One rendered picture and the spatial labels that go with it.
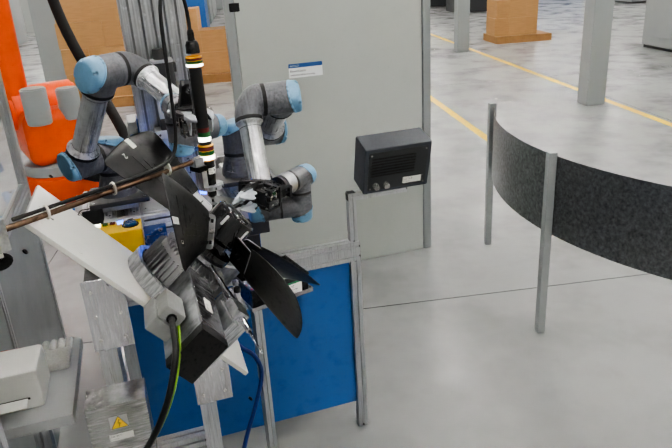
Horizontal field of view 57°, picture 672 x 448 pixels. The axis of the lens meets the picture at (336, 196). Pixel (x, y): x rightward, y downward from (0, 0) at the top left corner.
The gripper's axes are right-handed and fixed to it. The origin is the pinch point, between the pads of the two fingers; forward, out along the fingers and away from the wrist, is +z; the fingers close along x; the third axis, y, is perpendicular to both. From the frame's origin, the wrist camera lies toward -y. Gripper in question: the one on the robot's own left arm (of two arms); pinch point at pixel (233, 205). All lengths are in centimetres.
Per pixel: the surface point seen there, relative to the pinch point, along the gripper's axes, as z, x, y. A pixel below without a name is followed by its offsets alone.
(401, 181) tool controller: -65, 8, 22
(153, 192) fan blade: 28.5, -13.9, -0.9
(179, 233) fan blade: 43, -16, 26
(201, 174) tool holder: 15.3, -15.9, 3.4
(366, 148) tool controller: -53, -7, 14
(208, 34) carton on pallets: -630, 109, -661
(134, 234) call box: 12.2, 16.1, -33.7
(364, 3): -188, -36, -74
